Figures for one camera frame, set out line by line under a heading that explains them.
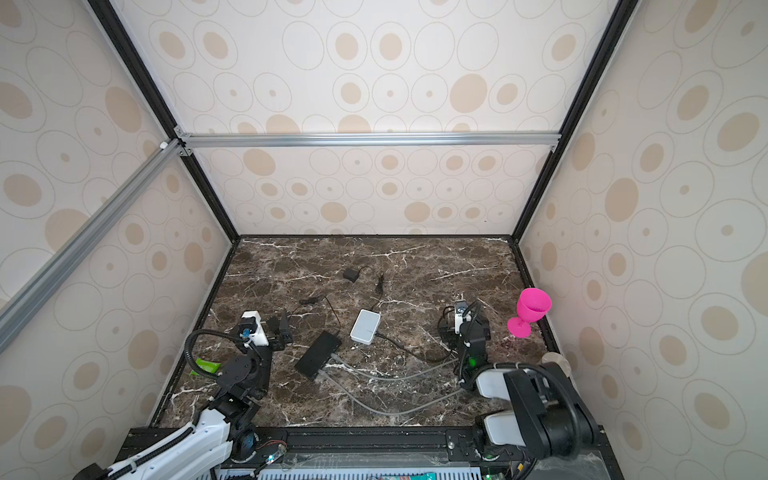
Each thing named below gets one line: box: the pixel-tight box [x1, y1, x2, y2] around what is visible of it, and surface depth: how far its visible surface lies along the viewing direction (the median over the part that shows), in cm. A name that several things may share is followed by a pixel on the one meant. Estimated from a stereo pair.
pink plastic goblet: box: [507, 287, 553, 339], surface depth 87 cm
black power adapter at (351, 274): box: [343, 268, 359, 283], surface depth 109 cm
